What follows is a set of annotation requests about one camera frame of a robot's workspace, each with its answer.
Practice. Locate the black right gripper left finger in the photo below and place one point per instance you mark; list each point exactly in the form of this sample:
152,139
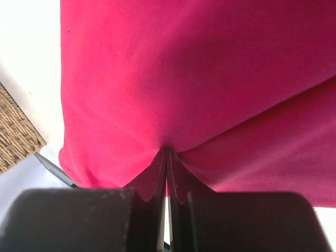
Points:
146,224

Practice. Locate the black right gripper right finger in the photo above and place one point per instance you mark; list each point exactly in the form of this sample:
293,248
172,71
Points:
180,184

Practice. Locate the pink t shirt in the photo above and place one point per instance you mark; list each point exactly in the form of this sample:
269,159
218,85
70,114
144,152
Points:
242,91

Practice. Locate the wicker laundry basket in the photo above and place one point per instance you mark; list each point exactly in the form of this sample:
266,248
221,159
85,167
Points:
19,138

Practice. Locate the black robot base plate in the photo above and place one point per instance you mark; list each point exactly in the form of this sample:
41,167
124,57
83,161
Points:
56,171

